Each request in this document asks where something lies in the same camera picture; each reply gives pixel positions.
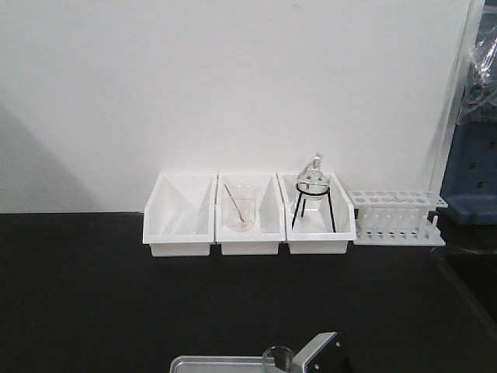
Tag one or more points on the white left storage bin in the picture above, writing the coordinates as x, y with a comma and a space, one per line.
179, 217

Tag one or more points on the glass alcohol lamp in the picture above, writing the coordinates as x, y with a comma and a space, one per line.
312, 182

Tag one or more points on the grey metal gripper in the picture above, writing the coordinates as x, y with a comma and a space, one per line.
324, 353

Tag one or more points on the white storage bin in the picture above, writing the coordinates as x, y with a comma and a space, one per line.
313, 234
269, 229
179, 217

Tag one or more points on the black wire tripod stand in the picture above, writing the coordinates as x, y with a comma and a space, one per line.
303, 196

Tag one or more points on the clear glass beaker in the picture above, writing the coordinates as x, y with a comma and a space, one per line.
278, 359

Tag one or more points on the silver metal tray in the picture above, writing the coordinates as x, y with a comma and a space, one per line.
217, 364

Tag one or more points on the white test tube rack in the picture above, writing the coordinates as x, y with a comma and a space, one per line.
396, 218

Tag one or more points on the glass stirring rod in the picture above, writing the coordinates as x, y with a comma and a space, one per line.
237, 217

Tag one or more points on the white middle storage bin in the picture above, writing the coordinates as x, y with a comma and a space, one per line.
269, 229

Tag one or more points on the blue plastic crate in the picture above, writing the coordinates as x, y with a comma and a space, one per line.
469, 183

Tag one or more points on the glass beaker in bin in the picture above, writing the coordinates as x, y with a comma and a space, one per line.
245, 195

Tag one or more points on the white right storage bin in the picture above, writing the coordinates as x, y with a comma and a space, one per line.
313, 234

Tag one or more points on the clear plastic bag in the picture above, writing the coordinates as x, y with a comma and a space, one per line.
479, 102

